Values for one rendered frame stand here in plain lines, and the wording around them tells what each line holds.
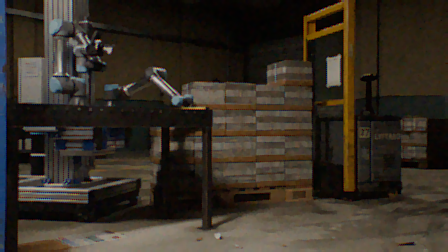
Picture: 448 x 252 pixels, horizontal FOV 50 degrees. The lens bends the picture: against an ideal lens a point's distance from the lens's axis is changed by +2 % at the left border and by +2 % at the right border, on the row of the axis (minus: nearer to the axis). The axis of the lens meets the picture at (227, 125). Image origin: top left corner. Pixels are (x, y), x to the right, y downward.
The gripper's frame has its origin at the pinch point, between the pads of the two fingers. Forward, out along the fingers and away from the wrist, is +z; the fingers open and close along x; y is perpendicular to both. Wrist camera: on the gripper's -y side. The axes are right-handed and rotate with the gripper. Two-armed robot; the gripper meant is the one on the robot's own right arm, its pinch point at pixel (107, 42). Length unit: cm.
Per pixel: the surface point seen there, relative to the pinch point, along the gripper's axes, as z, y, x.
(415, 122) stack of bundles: -11, -35, -605
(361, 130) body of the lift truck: 70, 26, -237
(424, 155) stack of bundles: 4, 18, -610
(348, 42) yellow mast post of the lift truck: 65, -51, -209
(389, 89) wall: -132, -133, -789
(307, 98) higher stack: 34, 2, -198
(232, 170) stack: 0, 75, -139
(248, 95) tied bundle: 7, 8, -144
